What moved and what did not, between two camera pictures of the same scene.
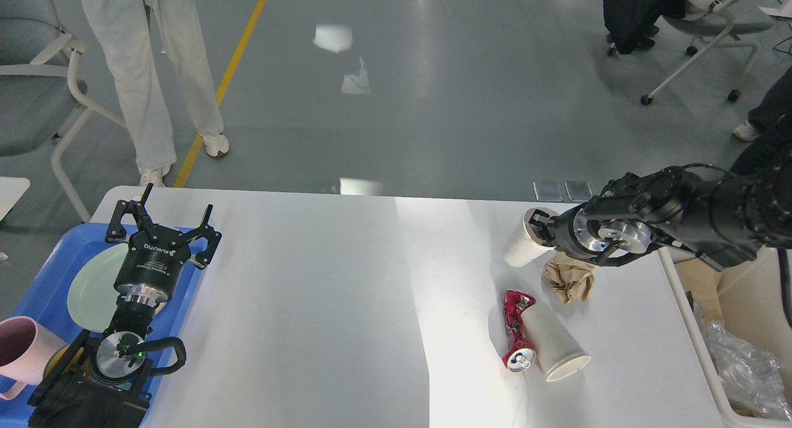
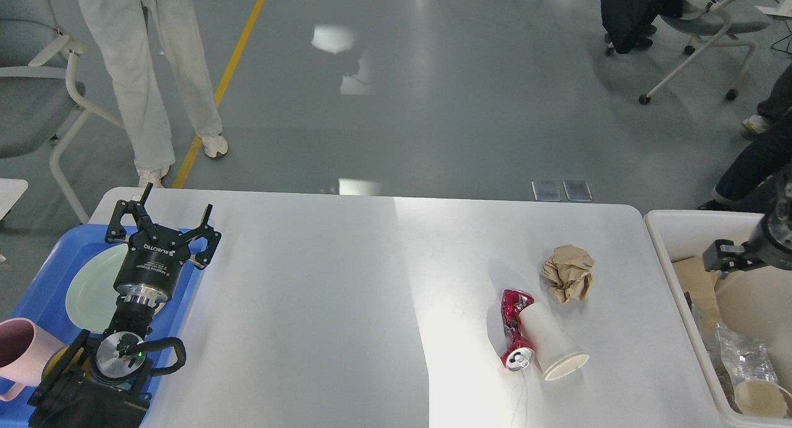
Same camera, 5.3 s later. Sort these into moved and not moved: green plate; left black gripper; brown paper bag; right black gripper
Moved: right black gripper
Not moved: left black gripper; brown paper bag; green plate
